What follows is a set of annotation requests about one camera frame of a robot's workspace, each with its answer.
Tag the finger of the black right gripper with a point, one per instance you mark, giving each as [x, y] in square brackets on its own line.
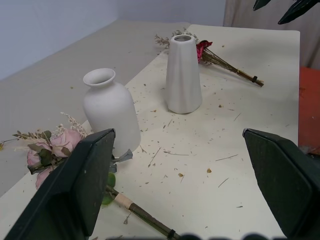
[260, 3]
[297, 10]

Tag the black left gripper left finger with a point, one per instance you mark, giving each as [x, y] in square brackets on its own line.
[67, 190]

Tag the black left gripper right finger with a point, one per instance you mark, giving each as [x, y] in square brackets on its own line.
[287, 185]

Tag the round white ceramic vase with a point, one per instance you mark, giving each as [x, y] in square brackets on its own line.
[110, 110]

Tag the tapered white ceramic vase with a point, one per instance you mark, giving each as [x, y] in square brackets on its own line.
[183, 82]

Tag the pink rose bouquet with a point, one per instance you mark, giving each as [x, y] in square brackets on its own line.
[66, 140]

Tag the red dried flower bouquet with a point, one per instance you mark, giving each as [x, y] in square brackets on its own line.
[203, 50]

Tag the orange board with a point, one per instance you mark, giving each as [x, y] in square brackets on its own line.
[309, 110]

